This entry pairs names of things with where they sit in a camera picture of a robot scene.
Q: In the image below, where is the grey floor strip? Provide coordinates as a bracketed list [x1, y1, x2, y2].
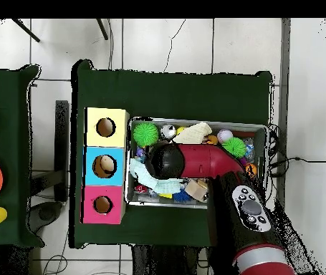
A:
[279, 19, 292, 193]

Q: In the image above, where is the plain wooden cube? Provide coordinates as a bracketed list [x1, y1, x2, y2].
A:
[184, 178, 209, 203]

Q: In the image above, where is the mint green cloth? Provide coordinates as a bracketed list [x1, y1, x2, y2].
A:
[128, 157, 185, 196]

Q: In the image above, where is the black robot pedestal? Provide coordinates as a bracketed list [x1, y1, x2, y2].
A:
[130, 245, 209, 275]

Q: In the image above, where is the small blue fuzzy toy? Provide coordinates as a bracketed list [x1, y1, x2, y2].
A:
[172, 190, 192, 204]

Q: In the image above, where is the cream muslin cloth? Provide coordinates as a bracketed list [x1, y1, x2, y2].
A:
[172, 121, 214, 145]

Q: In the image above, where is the black tripod leg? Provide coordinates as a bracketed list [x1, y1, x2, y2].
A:
[96, 19, 110, 41]
[10, 19, 41, 43]

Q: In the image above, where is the green spiky ball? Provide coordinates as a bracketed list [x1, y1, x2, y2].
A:
[222, 136, 248, 159]
[132, 121, 160, 149]

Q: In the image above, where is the clear mesh bin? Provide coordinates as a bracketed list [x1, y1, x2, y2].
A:
[125, 117, 269, 210]

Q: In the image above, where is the white baseball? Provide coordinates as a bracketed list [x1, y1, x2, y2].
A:
[216, 128, 234, 145]

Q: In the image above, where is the wooden box with three holes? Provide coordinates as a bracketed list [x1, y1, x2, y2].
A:
[81, 106, 130, 226]

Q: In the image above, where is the dark green tablecloth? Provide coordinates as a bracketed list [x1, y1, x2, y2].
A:
[0, 64, 42, 249]
[70, 59, 274, 249]

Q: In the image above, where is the black floor cable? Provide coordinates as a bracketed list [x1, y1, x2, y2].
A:
[268, 154, 326, 170]

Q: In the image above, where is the small orange basketball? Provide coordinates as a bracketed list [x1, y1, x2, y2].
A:
[244, 163, 259, 178]

